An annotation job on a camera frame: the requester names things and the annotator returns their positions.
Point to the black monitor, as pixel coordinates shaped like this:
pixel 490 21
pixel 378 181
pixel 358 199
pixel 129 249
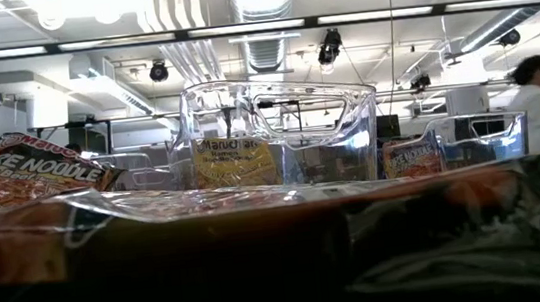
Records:
pixel 389 126

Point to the silver air duct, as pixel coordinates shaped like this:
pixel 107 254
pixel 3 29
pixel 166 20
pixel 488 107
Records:
pixel 262 6

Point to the white box unit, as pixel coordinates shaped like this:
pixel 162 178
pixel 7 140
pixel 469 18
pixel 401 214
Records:
pixel 466 100

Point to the yellow Maruchan noodle pack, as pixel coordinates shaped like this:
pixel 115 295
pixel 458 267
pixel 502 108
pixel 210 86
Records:
pixel 233 162

